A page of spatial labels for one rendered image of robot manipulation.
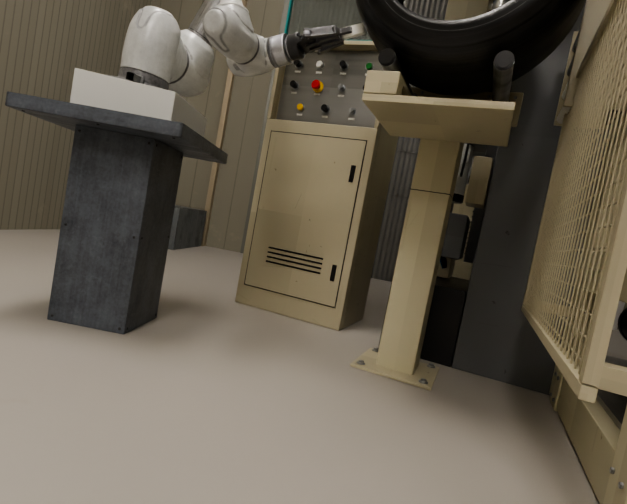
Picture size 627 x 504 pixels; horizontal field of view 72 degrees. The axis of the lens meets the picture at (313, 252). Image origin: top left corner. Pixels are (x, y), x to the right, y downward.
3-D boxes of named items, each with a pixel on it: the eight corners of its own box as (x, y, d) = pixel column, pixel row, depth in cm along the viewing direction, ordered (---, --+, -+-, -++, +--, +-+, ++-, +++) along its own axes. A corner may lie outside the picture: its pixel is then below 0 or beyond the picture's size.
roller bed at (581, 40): (553, 125, 140) (573, 32, 138) (606, 129, 134) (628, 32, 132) (563, 105, 121) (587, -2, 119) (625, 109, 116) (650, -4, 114)
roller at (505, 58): (490, 114, 133) (493, 99, 133) (505, 115, 131) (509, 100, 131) (491, 68, 101) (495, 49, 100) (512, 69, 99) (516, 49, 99)
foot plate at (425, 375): (369, 349, 169) (370, 344, 169) (439, 370, 159) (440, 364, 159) (349, 366, 144) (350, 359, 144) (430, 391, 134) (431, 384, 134)
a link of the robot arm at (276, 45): (279, 45, 140) (296, 40, 137) (280, 72, 139) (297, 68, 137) (266, 31, 131) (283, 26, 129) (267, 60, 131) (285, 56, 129)
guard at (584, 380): (520, 310, 134) (570, 84, 129) (527, 311, 133) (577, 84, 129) (577, 399, 50) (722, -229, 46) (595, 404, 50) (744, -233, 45)
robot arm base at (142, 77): (97, 73, 127) (101, 55, 127) (122, 94, 149) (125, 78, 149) (159, 90, 130) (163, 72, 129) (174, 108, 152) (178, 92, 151)
